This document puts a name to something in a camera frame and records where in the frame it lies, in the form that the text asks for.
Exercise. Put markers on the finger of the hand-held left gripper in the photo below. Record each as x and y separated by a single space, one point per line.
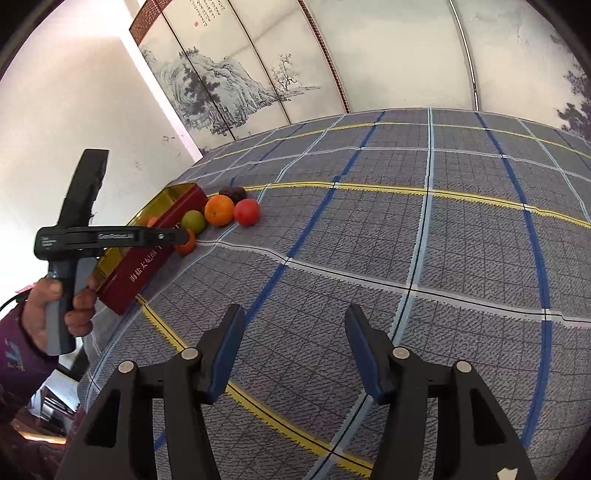
167 236

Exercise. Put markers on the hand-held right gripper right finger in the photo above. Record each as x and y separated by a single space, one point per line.
364 356

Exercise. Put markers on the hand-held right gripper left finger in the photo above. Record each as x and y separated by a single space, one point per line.
225 353

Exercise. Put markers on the small tangerine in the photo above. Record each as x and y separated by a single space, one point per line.
186 246

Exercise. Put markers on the red tin box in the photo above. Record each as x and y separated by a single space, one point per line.
134 273

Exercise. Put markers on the person's left forearm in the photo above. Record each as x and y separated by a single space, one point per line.
18 355

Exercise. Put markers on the person's left hand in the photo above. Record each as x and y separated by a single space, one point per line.
36 316

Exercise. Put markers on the green fruit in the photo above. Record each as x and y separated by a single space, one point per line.
193 221

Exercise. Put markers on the large orange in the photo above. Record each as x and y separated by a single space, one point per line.
219 210

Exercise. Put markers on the dark brown fruit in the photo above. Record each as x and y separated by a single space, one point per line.
233 193

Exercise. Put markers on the red tomato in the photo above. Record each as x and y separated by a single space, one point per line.
247 212

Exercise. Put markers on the grey plaid blanket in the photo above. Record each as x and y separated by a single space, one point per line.
415 240

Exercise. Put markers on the landscape painted folding screen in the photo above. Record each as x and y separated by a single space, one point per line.
369 55

